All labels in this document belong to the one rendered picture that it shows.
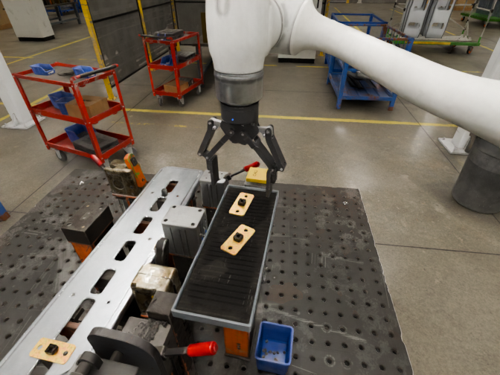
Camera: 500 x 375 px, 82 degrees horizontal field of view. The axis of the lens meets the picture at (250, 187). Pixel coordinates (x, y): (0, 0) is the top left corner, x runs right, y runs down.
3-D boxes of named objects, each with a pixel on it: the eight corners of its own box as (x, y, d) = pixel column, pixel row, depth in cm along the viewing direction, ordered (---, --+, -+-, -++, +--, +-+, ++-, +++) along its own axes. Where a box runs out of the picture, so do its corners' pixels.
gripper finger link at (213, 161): (211, 161, 65) (208, 160, 65) (213, 186, 69) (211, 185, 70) (217, 154, 67) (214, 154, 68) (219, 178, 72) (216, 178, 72)
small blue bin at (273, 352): (260, 334, 92) (260, 320, 86) (291, 341, 90) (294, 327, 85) (253, 372, 83) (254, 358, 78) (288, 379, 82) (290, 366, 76)
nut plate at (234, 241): (241, 225, 66) (241, 220, 65) (256, 231, 64) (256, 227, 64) (219, 248, 60) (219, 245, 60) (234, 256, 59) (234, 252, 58)
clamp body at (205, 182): (211, 236, 126) (203, 166, 104) (236, 240, 124) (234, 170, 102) (204, 253, 118) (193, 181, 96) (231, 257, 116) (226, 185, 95)
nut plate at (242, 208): (240, 193, 75) (240, 189, 75) (254, 196, 74) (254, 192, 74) (228, 213, 69) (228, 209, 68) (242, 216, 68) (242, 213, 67)
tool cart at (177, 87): (180, 90, 489) (170, 24, 430) (204, 93, 477) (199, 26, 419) (152, 107, 427) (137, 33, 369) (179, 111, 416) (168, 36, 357)
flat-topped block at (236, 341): (232, 324, 95) (225, 225, 68) (256, 329, 93) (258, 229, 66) (223, 356, 87) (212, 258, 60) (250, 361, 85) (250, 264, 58)
